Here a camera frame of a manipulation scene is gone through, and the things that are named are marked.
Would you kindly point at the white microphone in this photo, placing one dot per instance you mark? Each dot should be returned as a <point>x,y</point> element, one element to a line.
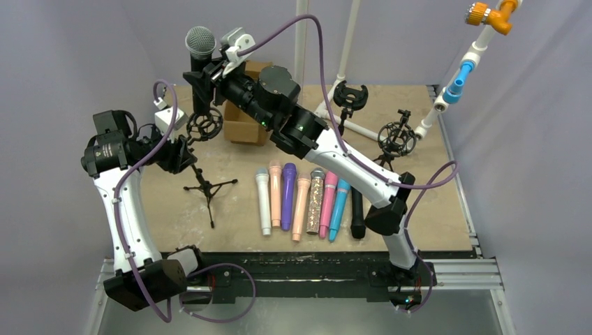
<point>262,183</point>

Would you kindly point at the aluminium rail frame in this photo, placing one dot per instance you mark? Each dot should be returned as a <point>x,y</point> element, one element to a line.
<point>464,300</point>

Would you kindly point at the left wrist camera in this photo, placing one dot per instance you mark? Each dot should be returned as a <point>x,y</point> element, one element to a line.
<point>163,119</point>

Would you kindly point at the glitter sequin microphone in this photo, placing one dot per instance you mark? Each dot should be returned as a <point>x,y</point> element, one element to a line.
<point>315,201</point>

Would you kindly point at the cardboard box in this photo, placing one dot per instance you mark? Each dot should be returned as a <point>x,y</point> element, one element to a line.
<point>238,127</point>

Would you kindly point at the tripod shock mount stand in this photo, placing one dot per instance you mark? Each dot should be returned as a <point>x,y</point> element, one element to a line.
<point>396,139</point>
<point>202,128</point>

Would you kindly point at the white PVC pipe frame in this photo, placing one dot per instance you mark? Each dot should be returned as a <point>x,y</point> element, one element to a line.
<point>299,64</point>

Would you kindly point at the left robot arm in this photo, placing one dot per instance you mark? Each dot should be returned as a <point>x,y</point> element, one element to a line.
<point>114,159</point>

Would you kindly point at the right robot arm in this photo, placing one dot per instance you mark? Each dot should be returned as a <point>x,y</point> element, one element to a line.
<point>271,101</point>

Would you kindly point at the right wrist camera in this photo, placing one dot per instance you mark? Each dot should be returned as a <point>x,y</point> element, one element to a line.
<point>233,44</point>

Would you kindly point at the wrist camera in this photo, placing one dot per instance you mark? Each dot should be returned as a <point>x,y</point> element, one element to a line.
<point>163,119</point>
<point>233,44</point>

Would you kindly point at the PVC pipe with coloured fittings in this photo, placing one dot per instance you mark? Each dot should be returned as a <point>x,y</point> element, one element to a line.
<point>495,20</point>

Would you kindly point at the black microphone orange cap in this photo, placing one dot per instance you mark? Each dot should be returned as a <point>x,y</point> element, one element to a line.
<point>357,226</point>

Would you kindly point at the blue microphone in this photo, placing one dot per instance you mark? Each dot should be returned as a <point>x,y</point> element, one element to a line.
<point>343,189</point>

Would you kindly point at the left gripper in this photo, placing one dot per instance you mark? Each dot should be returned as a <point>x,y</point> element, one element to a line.
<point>174,153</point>

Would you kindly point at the purple microphone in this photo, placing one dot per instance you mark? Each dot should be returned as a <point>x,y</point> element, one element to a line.
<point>289,173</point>

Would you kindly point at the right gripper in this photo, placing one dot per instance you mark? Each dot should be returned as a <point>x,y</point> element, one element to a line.
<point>209,77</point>

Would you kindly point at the beige microphone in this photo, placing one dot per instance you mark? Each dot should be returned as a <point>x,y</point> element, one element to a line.
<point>303,185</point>
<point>275,192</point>

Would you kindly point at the round base mic stand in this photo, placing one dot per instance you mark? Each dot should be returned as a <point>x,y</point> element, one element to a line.
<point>349,100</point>

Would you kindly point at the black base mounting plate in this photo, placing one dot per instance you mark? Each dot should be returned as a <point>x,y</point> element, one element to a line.
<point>344,275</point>

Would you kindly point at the black sparkly microphone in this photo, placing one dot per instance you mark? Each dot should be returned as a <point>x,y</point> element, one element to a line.
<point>201,43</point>

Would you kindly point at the pink microphone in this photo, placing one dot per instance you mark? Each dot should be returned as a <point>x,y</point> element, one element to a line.
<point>330,183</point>

